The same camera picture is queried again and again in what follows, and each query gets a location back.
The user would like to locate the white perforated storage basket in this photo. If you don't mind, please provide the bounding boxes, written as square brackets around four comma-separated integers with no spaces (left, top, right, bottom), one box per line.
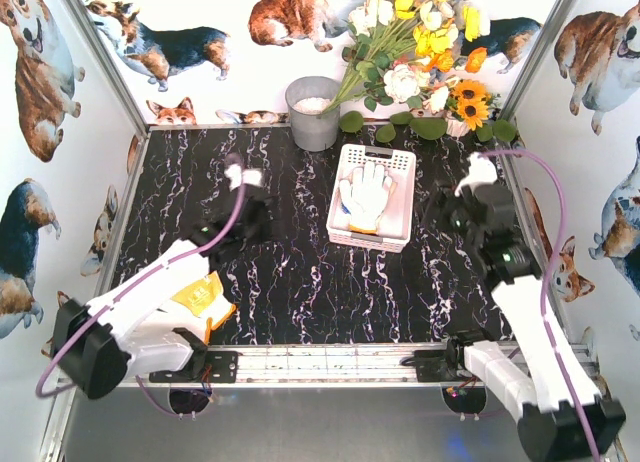
[326,144,416,253]

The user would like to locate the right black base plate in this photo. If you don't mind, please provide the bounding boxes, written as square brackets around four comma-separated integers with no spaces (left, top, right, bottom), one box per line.
[401,330,486,384]

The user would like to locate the plain white knit glove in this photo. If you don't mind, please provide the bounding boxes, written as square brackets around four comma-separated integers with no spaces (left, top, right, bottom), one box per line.
[338,161,394,235]

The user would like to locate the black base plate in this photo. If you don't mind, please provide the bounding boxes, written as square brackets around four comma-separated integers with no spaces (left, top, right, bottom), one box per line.
[149,350,239,383]
[401,330,486,384]

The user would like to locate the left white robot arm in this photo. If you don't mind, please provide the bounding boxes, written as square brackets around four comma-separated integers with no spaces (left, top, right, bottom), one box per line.
[52,187,276,400]

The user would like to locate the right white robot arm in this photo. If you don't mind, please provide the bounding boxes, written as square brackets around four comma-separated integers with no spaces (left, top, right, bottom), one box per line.
[422,182,626,461]

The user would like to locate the grey metal bucket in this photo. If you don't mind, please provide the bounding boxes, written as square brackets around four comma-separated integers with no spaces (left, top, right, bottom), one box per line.
[285,76,340,152]

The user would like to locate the artificial flower bouquet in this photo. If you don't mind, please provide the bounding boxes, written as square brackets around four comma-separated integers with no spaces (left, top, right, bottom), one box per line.
[325,0,491,112]

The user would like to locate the blue dotted white glove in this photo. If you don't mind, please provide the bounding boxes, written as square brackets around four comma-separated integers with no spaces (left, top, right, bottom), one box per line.
[340,202,352,216]

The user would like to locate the small sunflower pot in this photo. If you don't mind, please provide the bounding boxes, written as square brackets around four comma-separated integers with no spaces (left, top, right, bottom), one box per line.
[444,79,501,138]

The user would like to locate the front aluminium rail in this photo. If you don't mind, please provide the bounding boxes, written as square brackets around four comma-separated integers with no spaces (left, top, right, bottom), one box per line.
[55,345,599,389]

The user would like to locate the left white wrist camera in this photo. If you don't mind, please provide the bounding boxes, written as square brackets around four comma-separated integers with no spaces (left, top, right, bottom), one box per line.
[224,153,263,191]

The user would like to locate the orange palm white glove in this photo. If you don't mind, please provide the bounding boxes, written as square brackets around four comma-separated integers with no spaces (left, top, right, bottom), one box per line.
[169,271,236,345]

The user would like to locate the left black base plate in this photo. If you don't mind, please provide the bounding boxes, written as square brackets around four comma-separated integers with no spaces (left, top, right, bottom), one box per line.
[149,350,239,383]

